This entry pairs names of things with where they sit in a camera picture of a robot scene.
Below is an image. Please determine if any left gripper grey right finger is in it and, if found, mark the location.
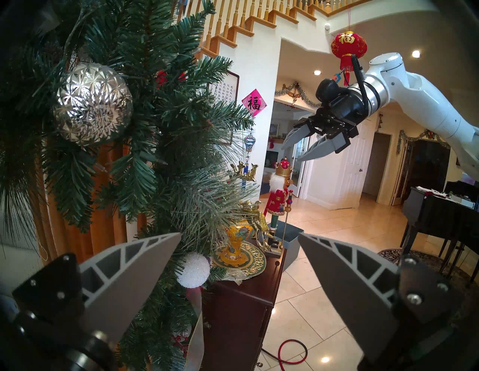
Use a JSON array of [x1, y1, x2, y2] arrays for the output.
[[298, 233, 464, 365]]

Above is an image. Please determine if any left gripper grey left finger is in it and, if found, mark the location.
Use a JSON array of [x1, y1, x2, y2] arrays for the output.
[[11, 233, 182, 346]]

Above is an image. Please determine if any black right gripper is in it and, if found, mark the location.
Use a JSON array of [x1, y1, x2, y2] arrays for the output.
[[282, 95, 370, 162]]

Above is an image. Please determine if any gold glitter reindeer ornament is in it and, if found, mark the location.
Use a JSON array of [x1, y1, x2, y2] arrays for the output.
[[228, 162, 278, 254]]

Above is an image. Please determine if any white glitter ball ornament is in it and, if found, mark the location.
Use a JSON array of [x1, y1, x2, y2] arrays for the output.
[[176, 251, 211, 289]]

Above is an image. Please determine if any silver faceted ball ornament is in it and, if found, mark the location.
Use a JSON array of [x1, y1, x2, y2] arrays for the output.
[[54, 63, 134, 145]]

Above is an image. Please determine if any tinsel doorway garland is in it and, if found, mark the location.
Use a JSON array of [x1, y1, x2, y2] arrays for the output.
[[275, 82, 327, 139], [397, 127, 451, 154]]

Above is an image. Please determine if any white panel door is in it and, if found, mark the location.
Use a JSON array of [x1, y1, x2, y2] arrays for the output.
[[340, 123, 375, 204]]

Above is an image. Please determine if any dark patterned floor rug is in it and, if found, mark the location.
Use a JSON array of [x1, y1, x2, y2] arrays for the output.
[[378, 248, 479, 300]]

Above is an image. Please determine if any blue vase charm with tassel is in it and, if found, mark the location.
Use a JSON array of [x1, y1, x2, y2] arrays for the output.
[[242, 117, 257, 177]]

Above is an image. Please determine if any tall red nutcracker figurine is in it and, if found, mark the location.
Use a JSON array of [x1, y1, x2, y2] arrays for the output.
[[264, 157, 294, 255]]

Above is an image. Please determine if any brown wooden door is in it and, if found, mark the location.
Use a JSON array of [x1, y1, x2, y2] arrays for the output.
[[361, 133, 392, 197]]

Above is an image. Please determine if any red diamond fu sign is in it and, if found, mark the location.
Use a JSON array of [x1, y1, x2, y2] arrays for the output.
[[241, 89, 267, 117]]

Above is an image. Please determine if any grey square bin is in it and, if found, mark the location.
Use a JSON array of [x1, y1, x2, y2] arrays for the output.
[[273, 221, 304, 272]]

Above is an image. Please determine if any sheer white ribbon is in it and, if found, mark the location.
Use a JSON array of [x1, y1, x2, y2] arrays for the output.
[[183, 288, 205, 371]]

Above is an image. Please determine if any framed calligraphy scroll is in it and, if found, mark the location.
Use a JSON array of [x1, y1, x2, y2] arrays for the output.
[[207, 70, 240, 145]]

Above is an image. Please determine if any red paper lantern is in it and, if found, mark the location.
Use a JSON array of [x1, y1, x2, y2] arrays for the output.
[[331, 7, 367, 87]]

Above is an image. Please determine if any ornate decorative plate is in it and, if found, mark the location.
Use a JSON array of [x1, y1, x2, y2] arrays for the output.
[[213, 241, 267, 282]]

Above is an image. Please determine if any black piano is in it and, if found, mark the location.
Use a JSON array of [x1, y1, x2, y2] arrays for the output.
[[400, 180, 479, 285]]

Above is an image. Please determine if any yellow porcelain lidded jar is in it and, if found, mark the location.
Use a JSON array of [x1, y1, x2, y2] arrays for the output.
[[219, 219, 259, 267]]

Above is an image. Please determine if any dark wooden cabinet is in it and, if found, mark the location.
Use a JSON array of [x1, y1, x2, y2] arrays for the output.
[[202, 239, 288, 371]]

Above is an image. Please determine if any green pine garland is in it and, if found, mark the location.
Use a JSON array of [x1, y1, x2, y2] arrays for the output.
[[0, 0, 262, 371]]

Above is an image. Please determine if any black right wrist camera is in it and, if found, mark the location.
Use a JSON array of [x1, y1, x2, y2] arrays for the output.
[[315, 77, 347, 110]]

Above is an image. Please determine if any red floor cable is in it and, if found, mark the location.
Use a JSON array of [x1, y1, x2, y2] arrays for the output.
[[277, 339, 308, 365]]

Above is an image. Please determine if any black sleeved wrist cable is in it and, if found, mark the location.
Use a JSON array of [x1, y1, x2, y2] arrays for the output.
[[350, 54, 372, 113]]

